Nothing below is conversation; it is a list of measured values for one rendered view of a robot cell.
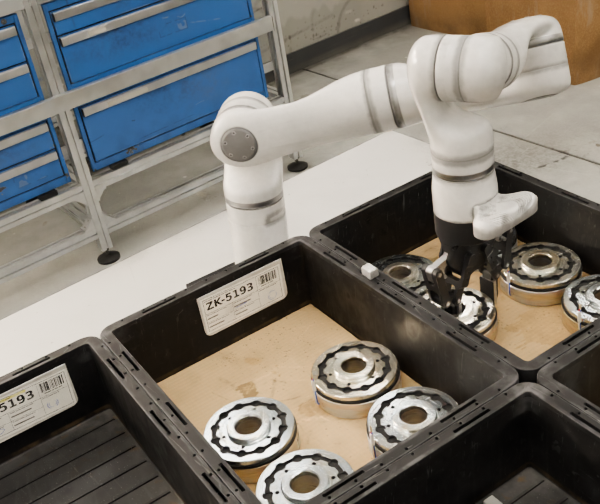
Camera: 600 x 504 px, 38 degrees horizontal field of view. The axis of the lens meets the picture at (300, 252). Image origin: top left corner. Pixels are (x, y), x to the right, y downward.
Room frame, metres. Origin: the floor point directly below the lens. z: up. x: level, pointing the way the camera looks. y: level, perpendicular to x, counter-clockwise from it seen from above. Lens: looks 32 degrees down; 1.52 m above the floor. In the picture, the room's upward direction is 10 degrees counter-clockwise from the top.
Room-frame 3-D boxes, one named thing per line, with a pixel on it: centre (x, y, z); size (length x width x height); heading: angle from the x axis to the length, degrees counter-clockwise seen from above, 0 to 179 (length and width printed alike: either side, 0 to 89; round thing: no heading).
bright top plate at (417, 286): (0.96, -0.13, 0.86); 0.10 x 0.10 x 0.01
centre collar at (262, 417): (0.72, 0.09, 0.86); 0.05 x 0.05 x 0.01
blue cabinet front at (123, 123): (2.86, 0.32, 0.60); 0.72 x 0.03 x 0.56; 122
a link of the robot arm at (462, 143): (0.89, -0.19, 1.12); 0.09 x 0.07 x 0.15; 58
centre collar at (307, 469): (0.63, 0.04, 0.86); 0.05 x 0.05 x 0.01
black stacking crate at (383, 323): (0.75, 0.03, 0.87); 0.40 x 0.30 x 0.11; 28
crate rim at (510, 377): (0.75, 0.03, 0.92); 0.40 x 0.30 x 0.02; 28
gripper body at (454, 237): (0.88, -0.20, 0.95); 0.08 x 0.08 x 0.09
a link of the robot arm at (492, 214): (0.87, -0.21, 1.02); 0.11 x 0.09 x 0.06; 33
